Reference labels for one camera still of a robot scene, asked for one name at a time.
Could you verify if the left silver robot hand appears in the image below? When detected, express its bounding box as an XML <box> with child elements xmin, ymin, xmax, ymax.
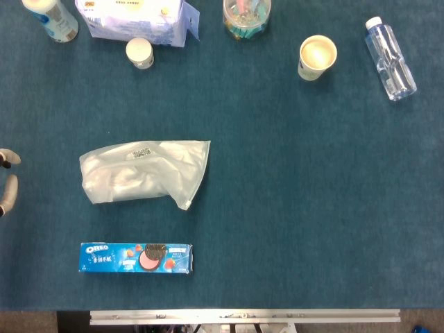
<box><xmin>0</xmin><ymin>148</ymin><xmax>22</xmax><ymax>217</ymax></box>

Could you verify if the translucent white plastic bag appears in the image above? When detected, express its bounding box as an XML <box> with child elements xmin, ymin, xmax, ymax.
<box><xmin>78</xmin><ymin>139</ymin><xmax>212</xmax><ymax>211</ymax></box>

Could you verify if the blue Oreo cookie box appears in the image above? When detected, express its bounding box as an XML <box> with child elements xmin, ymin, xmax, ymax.
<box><xmin>78</xmin><ymin>241</ymin><xmax>194</xmax><ymax>277</ymax></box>

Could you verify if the white bottle with blue label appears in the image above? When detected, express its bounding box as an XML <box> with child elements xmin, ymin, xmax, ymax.
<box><xmin>21</xmin><ymin>0</ymin><xmax>80</xmax><ymax>44</ymax></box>

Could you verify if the small white round jar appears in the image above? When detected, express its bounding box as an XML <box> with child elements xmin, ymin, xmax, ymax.
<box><xmin>125</xmin><ymin>37</ymin><xmax>155</xmax><ymax>70</ymax></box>

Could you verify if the clear jar of binder clips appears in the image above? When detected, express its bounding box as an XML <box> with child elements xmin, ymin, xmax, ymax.
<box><xmin>222</xmin><ymin>0</ymin><xmax>273</xmax><ymax>42</ymax></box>

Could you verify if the paper cup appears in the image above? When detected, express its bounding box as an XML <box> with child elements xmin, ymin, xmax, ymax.
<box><xmin>297</xmin><ymin>34</ymin><xmax>339</xmax><ymax>82</ymax></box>

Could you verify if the clear plastic water bottle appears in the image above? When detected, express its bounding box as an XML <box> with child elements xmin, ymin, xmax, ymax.
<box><xmin>364</xmin><ymin>16</ymin><xmax>418</xmax><ymax>102</ymax></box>

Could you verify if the aluminium frame rail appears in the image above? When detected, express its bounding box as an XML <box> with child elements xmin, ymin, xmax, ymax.
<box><xmin>89</xmin><ymin>308</ymin><xmax>401</xmax><ymax>326</ymax></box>

